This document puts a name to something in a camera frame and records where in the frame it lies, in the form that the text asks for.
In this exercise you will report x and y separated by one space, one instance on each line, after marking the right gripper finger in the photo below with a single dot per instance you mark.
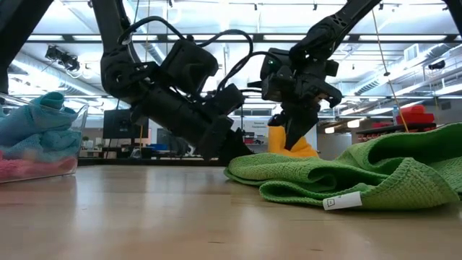
299 122
278 121

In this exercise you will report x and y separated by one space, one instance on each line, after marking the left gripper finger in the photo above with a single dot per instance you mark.
236 148

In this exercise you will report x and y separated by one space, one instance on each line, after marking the orange microfiber towel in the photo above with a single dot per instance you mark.
278 144

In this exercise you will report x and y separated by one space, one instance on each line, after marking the clear plastic bin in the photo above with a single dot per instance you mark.
81 137

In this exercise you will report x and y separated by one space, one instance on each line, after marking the pink microfiber towel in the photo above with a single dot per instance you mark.
29 168

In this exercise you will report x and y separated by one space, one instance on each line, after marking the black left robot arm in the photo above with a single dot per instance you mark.
119 72

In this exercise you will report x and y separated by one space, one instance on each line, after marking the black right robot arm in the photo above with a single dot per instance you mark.
335 25

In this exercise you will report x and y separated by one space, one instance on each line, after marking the green microfiber towel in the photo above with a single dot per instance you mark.
361 173

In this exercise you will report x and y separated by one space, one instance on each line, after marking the black monitor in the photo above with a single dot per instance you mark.
119 124

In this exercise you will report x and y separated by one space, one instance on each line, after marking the black shelving unit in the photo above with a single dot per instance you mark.
397 129

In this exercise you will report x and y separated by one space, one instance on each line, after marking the red plastic bin stack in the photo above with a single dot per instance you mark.
415 115

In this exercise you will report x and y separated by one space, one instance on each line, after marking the black ceiling spotlight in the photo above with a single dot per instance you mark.
63 57
436 65

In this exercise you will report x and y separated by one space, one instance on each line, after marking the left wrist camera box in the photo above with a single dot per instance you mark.
229 99

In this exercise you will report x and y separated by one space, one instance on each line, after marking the white ventilation duct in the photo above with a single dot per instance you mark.
411 54

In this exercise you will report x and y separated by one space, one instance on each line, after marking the silver ventilation duct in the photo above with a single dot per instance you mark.
54 77

